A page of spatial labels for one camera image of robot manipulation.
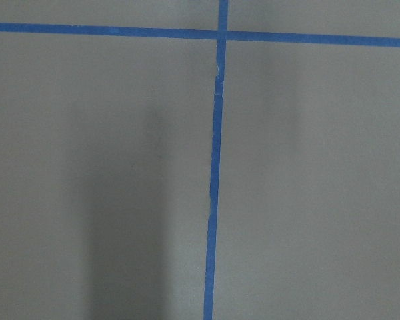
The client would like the blue tape line crosswise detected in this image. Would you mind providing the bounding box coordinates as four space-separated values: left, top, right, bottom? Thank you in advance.
0 23 400 48

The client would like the blue tape line lengthwise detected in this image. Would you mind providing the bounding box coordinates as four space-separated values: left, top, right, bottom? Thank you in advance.
203 1 229 319

